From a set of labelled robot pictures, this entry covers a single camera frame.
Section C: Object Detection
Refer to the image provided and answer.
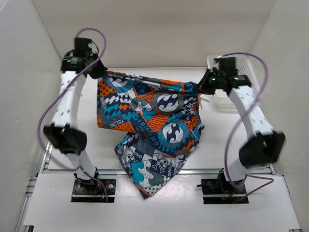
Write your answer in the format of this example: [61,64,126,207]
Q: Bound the colourful patterned shorts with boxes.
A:
[97,71,204,199]

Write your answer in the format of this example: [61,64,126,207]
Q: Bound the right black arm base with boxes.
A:
[197,179,249,205]

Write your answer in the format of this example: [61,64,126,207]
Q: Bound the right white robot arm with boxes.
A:
[196,53,285,193]

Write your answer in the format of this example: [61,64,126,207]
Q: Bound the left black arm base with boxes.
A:
[71,179,116,203]

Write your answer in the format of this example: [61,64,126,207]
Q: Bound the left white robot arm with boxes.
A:
[43,37,107,193]

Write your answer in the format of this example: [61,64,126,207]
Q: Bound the white plastic mesh basket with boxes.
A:
[207,55,260,113]

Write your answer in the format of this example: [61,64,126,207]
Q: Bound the aluminium front rail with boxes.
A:
[43,167,272,175]

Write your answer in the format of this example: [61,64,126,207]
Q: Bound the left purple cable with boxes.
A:
[37,28,108,201]

